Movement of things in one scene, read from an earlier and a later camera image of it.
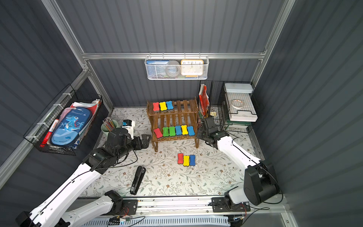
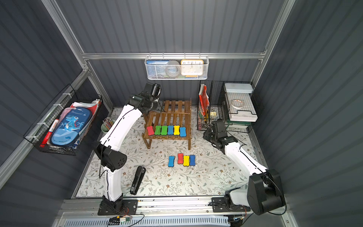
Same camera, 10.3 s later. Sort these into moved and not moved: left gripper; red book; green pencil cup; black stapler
Moved: left gripper
Not moved: green pencil cup; red book; black stapler
